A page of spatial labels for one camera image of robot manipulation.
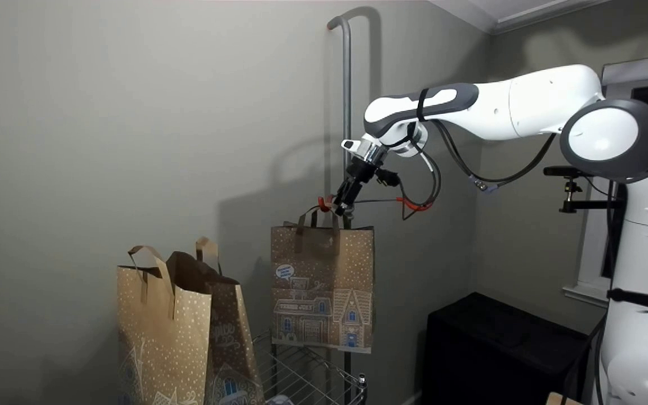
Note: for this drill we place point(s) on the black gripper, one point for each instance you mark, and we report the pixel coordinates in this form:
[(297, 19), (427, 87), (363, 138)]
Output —
[(361, 182)]

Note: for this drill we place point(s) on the brown house print gift bag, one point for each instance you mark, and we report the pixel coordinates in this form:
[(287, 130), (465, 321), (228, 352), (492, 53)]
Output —
[(324, 294)]

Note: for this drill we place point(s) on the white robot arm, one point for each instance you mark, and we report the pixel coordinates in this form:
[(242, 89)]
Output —
[(533, 103)]

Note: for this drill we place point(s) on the tan gold dotted gift bag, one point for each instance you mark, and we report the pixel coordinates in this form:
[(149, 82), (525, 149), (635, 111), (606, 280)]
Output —
[(163, 338)]

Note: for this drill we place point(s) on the grey metal pole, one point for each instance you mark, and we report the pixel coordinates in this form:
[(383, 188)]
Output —
[(347, 92)]

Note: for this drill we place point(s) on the black cabinet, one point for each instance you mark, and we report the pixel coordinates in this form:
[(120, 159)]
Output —
[(496, 352)]

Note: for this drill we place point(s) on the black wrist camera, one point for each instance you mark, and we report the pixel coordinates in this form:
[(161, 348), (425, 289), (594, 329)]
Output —
[(388, 179)]

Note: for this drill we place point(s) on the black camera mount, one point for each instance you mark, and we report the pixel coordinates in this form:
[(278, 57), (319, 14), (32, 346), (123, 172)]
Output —
[(567, 172)]

